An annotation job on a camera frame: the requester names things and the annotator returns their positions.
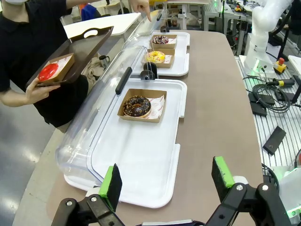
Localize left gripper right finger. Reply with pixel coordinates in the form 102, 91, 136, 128
204, 156, 292, 226

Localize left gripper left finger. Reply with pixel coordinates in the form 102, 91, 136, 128
51, 163, 127, 226

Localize cardboard box of red donut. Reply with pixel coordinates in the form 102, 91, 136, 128
38, 52, 75, 83

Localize red glazed donut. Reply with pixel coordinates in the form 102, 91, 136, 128
38, 63, 59, 82

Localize dark brown serving tray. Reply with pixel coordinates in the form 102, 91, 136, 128
25, 25, 115, 89

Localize person's right forearm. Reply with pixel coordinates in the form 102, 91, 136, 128
0, 90, 31, 108

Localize cardboard box of chocolate donut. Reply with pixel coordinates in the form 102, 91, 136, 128
117, 88, 168, 124

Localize chocolate donut with nuts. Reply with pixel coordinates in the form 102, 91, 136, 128
122, 95, 152, 118

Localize printed paper under chocolate donut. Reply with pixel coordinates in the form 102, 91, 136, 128
150, 95, 166, 120

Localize cardboard box of yellow donut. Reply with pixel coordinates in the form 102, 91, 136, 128
141, 48, 176, 69

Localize yellow sprinkled donut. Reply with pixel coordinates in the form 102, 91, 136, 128
146, 50, 166, 64

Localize cardboard box of dark sprinkled donut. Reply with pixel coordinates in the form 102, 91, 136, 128
150, 34, 178, 49

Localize dark donut with coloured sprinkles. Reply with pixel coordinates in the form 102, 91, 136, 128
151, 35, 169, 45

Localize person in black shirt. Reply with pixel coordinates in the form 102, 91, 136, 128
0, 0, 89, 129

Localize person's right hand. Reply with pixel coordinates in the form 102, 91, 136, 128
25, 77, 61, 105

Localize person's left hand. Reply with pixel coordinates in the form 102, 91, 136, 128
130, 0, 152, 23

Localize white display tray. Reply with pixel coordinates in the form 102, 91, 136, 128
130, 31, 191, 77
63, 78, 188, 210

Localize long black flat plate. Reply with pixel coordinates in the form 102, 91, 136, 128
262, 125, 287, 156

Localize clear plastic display lid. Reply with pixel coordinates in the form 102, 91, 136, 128
121, 9, 170, 74
55, 45, 152, 190

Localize small black flat plate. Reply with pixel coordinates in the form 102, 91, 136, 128
248, 101, 268, 116

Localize beige cloth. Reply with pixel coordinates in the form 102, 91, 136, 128
80, 56, 105, 82

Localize yellow emergency stop box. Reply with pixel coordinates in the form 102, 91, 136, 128
272, 57, 288, 75

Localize aluminium slotted base plate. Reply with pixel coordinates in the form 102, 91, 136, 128
235, 55, 301, 168

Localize coiled black cable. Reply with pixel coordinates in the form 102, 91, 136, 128
243, 70, 293, 114

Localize black and yellow hand switch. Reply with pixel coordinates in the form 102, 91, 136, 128
272, 77, 295, 87

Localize mug with black handle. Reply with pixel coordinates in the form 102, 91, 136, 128
98, 55, 111, 69

